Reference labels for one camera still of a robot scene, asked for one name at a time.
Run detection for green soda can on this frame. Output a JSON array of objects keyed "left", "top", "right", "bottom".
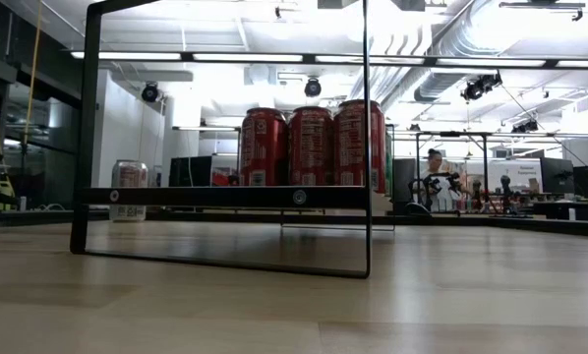
[{"left": 384, "top": 130, "right": 394, "bottom": 196}]

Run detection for red box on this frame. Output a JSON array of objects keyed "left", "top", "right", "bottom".
[{"left": 210, "top": 166, "right": 240, "bottom": 187}]

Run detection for black round ceiling lamp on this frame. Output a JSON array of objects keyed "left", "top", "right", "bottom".
[
  {"left": 140, "top": 82, "right": 160, "bottom": 103},
  {"left": 303, "top": 77, "right": 323, "bottom": 98}
]

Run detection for dark office chair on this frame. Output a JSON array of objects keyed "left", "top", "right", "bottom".
[{"left": 392, "top": 157, "right": 418, "bottom": 204}]

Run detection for linear ceiling light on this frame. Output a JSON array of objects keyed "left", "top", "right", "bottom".
[{"left": 70, "top": 50, "right": 588, "bottom": 70}]

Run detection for person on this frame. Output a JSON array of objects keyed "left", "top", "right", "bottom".
[{"left": 418, "top": 147, "right": 467, "bottom": 212}]

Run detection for silver red soda can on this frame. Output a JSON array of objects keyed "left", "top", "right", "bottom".
[{"left": 109, "top": 159, "right": 150, "bottom": 222}]

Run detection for black track spotlights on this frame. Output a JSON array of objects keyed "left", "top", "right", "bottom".
[
  {"left": 460, "top": 72, "right": 504, "bottom": 102},
  {"left": 510, "top": 119, "right": 540, "bottom": 135}
]

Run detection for yellow green jug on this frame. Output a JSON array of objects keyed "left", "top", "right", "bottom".
[{"left": 0, "top": 176, "right": 18, "bottom": 212}]

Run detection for wooden shelf black metal frame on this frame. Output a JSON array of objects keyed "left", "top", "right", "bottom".
[{"left": 69, "top": 0, "right": 397, "bottom": 280}]

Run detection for silver ventilation duct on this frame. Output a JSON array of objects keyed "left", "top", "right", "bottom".
[{"left": 414, "top": 68, "right": 472, "bottom": 104}]

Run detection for white wall sign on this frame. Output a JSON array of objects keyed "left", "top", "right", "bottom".
[{"left": 500, "top": 159, "right": 544, "bottom": 193}]

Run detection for black aluminium table frame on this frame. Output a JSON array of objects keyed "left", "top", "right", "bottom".
[{"left": 0, "top": 208, "right": 588, "bottom": 240}]

